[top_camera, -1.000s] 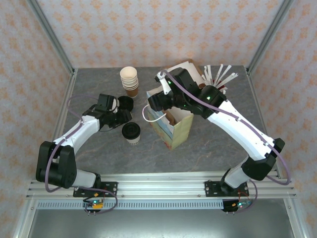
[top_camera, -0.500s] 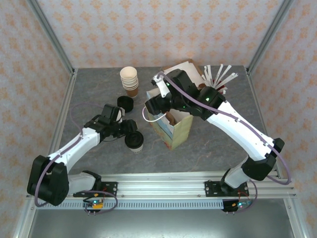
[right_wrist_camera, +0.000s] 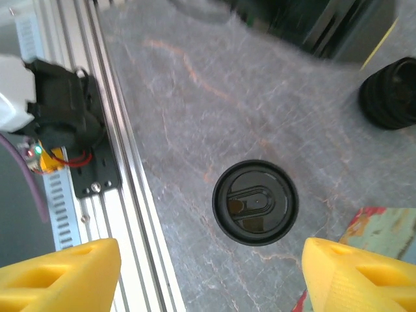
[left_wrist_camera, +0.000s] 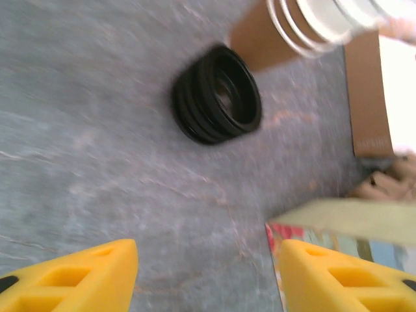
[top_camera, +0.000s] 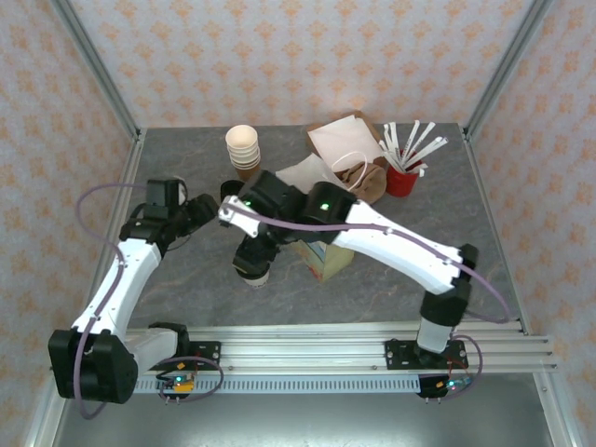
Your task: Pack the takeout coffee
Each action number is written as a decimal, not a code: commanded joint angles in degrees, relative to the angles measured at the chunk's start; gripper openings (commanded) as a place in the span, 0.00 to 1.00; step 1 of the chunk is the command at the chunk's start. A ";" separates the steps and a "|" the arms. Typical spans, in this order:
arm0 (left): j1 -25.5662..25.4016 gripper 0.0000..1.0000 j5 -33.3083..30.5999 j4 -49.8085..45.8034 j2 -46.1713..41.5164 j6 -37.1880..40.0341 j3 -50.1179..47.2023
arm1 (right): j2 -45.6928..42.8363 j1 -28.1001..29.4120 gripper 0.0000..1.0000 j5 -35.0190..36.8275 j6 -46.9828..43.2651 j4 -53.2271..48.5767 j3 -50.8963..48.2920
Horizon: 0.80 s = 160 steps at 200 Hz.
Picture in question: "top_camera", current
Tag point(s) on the aluminium side rail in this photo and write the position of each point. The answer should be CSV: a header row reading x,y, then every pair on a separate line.
x,y
484,195
128,163

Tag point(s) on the white paper-wrapped straw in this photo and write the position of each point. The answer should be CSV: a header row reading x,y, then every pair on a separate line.
x,y
412,137
395,135
423,171
421,142
388,139
430,149

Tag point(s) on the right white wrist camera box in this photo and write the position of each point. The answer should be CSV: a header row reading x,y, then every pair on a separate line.
x,y
239,219

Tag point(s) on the brown cardboard box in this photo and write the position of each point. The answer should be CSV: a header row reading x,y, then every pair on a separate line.
x,y
370,123

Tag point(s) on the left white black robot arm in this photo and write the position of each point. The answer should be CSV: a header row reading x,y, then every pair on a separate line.
x,y
125,274

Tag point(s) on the white printed paper cup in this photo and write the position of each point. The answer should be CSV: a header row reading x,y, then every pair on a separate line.
x,y
258,280

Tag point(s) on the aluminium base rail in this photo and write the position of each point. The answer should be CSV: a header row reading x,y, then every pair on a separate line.
x,y
302,354

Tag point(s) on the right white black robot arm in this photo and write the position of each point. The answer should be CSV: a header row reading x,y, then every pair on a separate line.
x,y
396,247

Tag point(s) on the stack of paper cups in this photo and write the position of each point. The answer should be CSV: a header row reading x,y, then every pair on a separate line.
x,y
242,139

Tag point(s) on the stack of pulp cup carriers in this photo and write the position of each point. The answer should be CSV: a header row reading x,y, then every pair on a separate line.
x,y
368,181

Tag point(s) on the red cup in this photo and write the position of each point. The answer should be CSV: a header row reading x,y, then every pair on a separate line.
x,y
405,184

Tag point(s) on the pale yellow paper bag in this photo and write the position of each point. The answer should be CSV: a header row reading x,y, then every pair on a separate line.
x,y
335,263

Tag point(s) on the small circuit board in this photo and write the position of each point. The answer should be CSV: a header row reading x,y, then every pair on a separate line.
x,y
454,384
179,384

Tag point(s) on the white paper napkins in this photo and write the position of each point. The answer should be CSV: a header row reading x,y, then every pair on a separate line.
x,y
344,137

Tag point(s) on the aluminium frame post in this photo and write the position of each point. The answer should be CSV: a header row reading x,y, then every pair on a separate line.
x,y
507,60
93,60

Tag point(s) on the black plastic cup lid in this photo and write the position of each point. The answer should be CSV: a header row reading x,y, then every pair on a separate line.
x,y
261,271

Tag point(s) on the stack of black lids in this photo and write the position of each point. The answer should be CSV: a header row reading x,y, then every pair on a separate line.
x,y
229,190

